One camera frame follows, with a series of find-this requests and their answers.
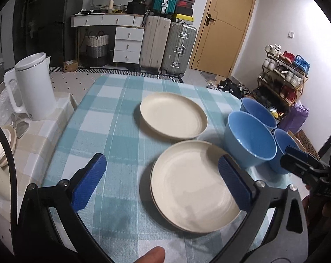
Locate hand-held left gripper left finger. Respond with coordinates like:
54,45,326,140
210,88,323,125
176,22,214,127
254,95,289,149
18,153,112,263

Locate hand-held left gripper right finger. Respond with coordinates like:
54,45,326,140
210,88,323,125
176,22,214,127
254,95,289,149
209,155,310,263

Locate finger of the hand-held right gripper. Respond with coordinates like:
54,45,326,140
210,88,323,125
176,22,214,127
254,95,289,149
280,155,330,185
286,146,330,168

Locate blue bowl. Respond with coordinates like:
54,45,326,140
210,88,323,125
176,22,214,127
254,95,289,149
268,128,301,174
224,111,277,170
240,97,278,132

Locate cream plate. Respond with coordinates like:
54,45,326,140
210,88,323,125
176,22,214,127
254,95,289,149
139,92,209,140
150,140,246,235

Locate person's right hand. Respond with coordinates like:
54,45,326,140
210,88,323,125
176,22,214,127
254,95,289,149
302,193,331,226

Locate person's left hand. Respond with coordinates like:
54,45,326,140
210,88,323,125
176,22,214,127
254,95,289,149
130,246,166,263

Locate brown patterned bag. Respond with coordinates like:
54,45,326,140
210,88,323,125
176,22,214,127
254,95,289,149
293,131,320,156

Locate purple plastic bag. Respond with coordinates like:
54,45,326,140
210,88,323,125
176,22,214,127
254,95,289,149
276,105,310,133

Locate beige checked cloth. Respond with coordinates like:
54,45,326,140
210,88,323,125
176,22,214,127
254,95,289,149
0,90,78,198

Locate wooden shoe rack with shoes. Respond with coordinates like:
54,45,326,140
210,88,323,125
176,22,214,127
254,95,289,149
260,44,311,107

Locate metal clip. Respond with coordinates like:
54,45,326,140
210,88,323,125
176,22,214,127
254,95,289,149
11,114,30,139

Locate stack of cream dishes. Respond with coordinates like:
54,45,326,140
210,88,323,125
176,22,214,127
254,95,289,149
0,126,17,167

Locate pile of dark shoes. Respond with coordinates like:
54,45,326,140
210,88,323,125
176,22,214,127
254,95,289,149
206,78,253,99

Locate white electric kettle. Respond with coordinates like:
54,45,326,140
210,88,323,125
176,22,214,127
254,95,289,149
3,53,58,121

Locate grey doormat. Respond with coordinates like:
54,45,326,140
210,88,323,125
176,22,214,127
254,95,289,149
201,71,223,81

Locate small cardboard box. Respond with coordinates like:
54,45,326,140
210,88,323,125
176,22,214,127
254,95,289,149
63,60,79,72

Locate woven laundry basket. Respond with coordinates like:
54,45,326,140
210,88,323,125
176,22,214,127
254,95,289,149
85,31,110,68

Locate wooden door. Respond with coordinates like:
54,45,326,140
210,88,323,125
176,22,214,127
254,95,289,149
189,0,258,78

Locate white drawer dresser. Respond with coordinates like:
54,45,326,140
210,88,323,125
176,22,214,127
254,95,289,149
71,14,145,68

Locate silver suitcase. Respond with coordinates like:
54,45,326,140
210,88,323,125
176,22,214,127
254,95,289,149
161,21,198,78

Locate beige suitcase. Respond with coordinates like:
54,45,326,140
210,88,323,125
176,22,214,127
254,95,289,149
139,15,171,73

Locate black and yellow shoe box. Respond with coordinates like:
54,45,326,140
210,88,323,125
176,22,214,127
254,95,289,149
173,14,195,24

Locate dark tall cabinet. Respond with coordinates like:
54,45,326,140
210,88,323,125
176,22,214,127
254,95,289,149
13,0,37,70

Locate black fridge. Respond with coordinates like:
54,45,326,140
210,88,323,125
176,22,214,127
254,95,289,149
34,0,88,68

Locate plain black shoe box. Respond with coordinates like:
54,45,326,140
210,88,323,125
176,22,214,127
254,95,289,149
175,7,194,17

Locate black storage box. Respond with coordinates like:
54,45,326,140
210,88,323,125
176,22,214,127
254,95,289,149
126,2,147,15

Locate black cable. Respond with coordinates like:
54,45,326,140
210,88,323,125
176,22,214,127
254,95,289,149
0,115,19,206

